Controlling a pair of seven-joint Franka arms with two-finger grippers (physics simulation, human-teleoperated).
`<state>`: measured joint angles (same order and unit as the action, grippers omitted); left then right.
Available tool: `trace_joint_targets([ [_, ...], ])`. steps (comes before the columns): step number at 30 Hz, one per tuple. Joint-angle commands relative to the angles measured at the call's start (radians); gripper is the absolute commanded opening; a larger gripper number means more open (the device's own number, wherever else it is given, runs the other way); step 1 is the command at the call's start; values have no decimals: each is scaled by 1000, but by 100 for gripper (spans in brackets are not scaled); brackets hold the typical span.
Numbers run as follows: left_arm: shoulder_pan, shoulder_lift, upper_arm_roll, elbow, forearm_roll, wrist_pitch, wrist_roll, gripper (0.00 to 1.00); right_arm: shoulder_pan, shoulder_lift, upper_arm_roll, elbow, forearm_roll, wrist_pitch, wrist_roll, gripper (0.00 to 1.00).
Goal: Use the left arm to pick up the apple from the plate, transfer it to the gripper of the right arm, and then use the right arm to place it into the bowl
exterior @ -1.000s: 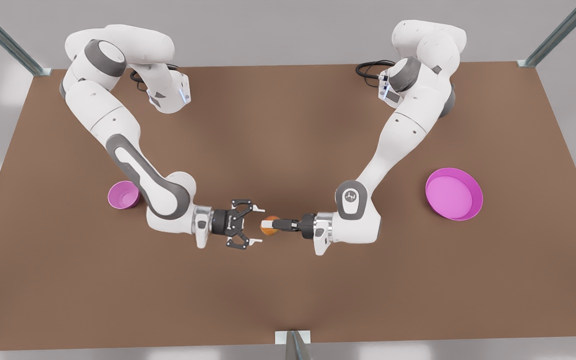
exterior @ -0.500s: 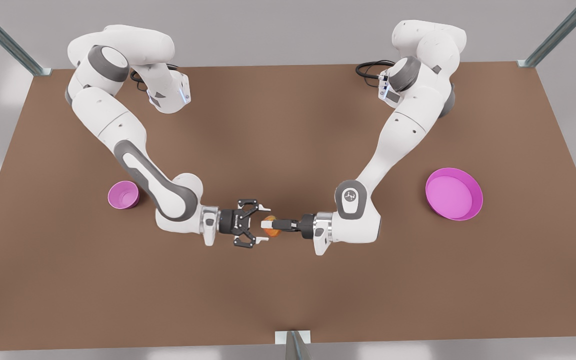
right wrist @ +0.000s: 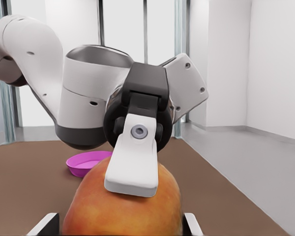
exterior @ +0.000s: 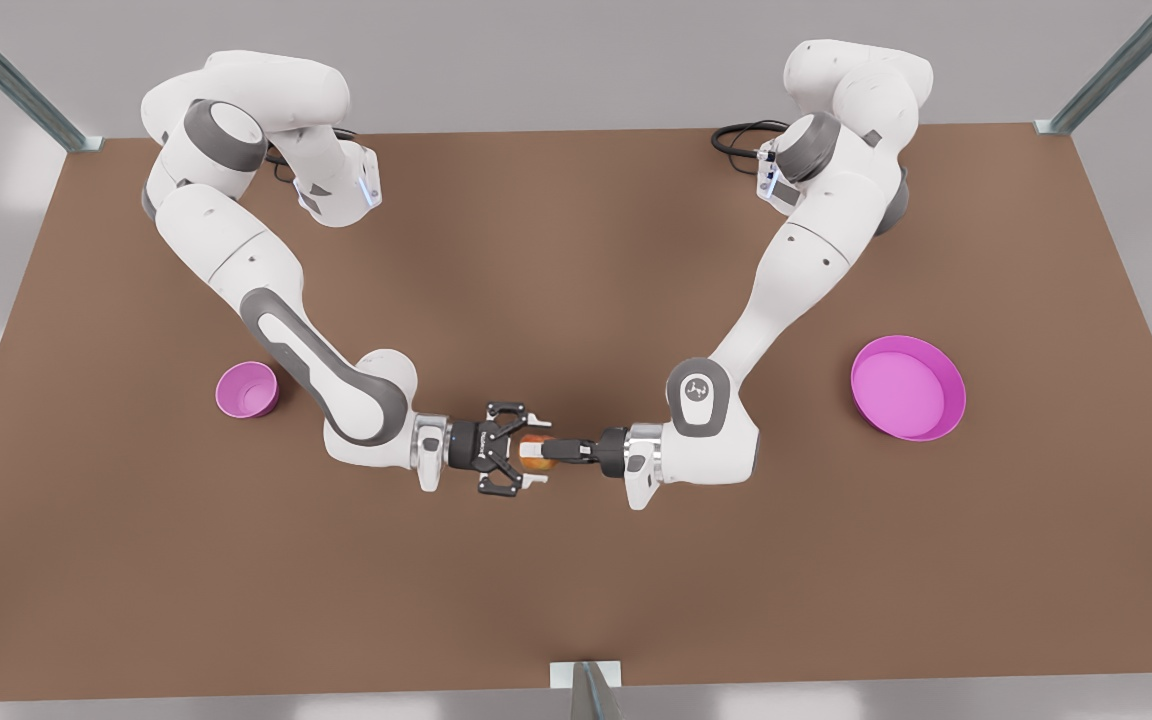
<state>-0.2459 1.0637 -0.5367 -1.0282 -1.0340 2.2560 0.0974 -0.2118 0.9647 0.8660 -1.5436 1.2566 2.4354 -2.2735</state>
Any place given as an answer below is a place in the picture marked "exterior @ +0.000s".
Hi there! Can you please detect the red yellow apple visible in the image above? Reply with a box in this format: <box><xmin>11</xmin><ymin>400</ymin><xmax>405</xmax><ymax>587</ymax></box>
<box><xmin>519</xmin><ymin>434</ymin><xmax>559</xmax><ymax>477</ymax></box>

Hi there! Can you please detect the small pink bowl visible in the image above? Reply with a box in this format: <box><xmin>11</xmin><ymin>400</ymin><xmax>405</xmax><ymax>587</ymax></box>
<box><xmin>215</xmin><ymin>361</ymin><xmax>281</xmax><ymax>420</ymax></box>

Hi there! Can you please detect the pink plate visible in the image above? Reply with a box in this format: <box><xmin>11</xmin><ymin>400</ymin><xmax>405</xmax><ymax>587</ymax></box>
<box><xmin>850</xmin><ymin>335</ymin><xmax>967</xmax><ymax>443</ymax></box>

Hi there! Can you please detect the silver frame post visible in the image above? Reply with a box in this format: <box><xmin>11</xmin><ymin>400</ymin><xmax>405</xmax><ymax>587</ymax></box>
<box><xmin>548</xmin><ymin>660</ymin><xmax>624</xmax><ymax>720</ymax></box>
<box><xmin>1034</xmin><ymin>0</ymin><xmax>1152</xmax><ymax>137</ymax></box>
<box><xmin>0</xmin><ymin>0</ymin><xmax>103</xmax><ymax>154</ymax></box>

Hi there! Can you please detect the black cable loop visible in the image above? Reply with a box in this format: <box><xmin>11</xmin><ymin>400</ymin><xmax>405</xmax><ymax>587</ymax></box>
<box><xmin>711</xmin><ymin>120</ymin><xmax>793</xmax><ymax>163</ymax></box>
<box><xmin>268</xmin><ymin>128</ymin><xmax>357</xmax><ymax>187</ymax></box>

